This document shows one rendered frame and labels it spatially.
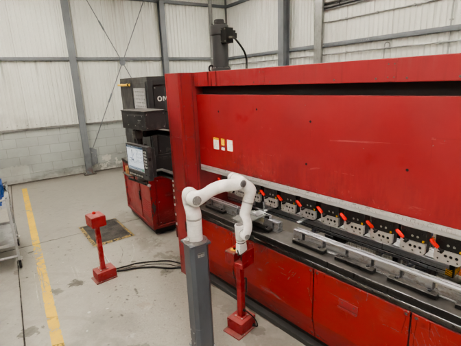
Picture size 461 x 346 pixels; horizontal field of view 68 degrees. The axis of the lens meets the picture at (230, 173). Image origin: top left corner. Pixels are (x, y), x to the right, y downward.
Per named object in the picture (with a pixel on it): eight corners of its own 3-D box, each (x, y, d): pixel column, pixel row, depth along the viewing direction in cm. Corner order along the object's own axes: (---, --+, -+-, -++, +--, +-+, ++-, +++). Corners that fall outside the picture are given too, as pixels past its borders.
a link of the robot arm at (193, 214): (188, 222, 259) (186, 192, 253) (181, 215, 275) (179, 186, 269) (204, 220, 264) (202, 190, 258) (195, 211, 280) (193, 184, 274)
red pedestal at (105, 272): (90, 278, 410) (80, 213, 388) (111, 270, 425) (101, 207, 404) (97, 285, 395) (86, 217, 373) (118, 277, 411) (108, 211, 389)
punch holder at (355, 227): (344, 230, 253) (344, 209, 248) (350, 226, 258) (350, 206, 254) (363, 236, 242) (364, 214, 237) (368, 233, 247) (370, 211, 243)
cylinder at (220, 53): (207, 71, 342) (204, 20, 330) (226, 71, 358) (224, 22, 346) (229, 70, 317) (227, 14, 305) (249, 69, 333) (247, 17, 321)
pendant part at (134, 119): (128, 185, 394) (119, 109, 372) (147, 180, 410) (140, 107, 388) (151, 193, 358) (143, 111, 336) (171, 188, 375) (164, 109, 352)
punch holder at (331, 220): (320, 222, 267) (321, 202, 263) (326, 219, 273) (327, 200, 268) (337, 228, 256) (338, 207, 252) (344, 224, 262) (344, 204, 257)
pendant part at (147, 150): (128, 174, 383) (125, 142, 374) (138, 171, 391) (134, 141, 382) (149, 181, 352) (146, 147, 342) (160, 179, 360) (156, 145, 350)
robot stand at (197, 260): (198, 357, 286) (190, 248, 260) (188, 344, 300) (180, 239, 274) (217, 348, 295) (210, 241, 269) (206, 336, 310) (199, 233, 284)
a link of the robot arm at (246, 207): (260, 206, 278) (250, 241, 281) (249, 200, 291) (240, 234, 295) (251, 205, 273) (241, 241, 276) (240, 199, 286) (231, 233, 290)
